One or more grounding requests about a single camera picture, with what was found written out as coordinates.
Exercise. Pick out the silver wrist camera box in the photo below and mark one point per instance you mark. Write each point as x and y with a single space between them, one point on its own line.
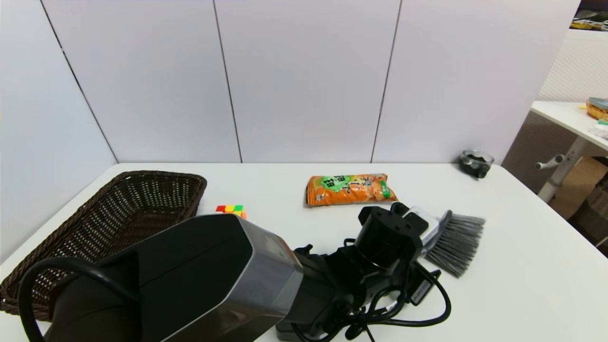
427 223

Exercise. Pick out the orange snack bag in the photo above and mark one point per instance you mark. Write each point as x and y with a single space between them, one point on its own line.
351 190

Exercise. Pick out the tan wicker tray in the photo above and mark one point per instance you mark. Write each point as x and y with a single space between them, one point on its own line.
598 110

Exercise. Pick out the dark pump bottle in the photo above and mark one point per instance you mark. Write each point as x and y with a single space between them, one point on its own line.
283 333

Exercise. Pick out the clear plastic packet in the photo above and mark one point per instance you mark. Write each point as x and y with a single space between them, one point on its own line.
601 129

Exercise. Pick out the small dark glass bowl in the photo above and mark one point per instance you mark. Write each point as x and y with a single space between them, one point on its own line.
476 164

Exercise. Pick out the brown cardboard box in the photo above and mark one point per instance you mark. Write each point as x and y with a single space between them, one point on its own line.
577 187

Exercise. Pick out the multicoloured puzzle cube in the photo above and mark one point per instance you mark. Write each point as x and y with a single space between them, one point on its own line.
230 209

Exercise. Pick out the dark shelf with clutter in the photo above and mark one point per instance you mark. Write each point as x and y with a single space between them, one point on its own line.
591 16

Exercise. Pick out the white table leg with crank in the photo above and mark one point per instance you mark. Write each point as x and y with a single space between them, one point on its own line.
560 173

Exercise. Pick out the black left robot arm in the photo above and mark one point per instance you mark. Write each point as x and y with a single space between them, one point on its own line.
190 275

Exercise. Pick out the white side table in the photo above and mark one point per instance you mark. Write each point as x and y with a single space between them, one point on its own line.
560 114

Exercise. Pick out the dark brown wicker basket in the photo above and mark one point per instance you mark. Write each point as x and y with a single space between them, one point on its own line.
118 204

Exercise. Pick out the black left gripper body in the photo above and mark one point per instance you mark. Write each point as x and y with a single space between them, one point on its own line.
389 237

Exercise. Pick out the white perforated panel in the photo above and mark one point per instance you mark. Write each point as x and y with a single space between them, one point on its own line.
574 66

